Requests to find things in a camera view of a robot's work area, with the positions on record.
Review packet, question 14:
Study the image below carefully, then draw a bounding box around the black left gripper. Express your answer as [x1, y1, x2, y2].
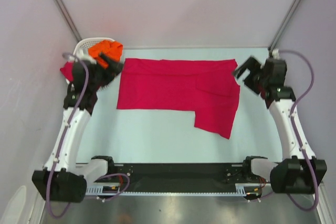
[90, 54, 124, 91]

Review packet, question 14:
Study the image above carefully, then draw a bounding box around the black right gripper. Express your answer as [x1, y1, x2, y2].
[231, 56, 269, 96]

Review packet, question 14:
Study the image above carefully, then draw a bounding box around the orange t shirt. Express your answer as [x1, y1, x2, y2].
[88, 40, 123, 69]

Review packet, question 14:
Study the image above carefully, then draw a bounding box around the pink t shirt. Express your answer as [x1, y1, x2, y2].
[117, 58, 240, 139]
[60, 61, 74, 84]

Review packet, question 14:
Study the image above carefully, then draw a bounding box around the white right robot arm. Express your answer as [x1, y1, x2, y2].
[233, 56, 327, 194]

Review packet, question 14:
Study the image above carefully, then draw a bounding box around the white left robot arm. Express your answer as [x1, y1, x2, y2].
[32, 53, 123, 203]

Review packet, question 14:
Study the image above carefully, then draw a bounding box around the white perforated laundry basket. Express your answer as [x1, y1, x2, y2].
[64, 37, 115, 90]

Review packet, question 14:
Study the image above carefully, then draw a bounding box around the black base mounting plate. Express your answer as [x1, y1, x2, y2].
[109, 163, 267, 187]

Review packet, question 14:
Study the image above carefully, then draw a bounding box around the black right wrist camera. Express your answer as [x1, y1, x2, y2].
[263, 58, 287, 86]

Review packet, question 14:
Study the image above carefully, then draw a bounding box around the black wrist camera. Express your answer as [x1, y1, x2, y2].
[76, 48, 97, 65]
[263, 58, 287, 86]

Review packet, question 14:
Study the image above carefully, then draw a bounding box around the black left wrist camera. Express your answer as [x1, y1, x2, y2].
[76, 48, 97, 65]

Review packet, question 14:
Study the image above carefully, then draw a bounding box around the aluminium left corner post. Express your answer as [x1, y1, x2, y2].
[53, 0, 82, 42]

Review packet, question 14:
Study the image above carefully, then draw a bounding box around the aluminium corner post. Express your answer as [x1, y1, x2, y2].
[53, 0, 82, 42]
[268, 0, 303, 53]

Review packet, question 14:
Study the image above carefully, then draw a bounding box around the aluminium right corner post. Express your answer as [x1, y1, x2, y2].
[268, 0, 303, 53]

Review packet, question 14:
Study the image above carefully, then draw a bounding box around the aluminium front frame rail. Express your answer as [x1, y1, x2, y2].
[76, 162, 284, 183]

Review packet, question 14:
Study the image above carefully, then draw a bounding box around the white slotted cable duct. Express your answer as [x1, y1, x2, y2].
[85, 183, 261, 198]

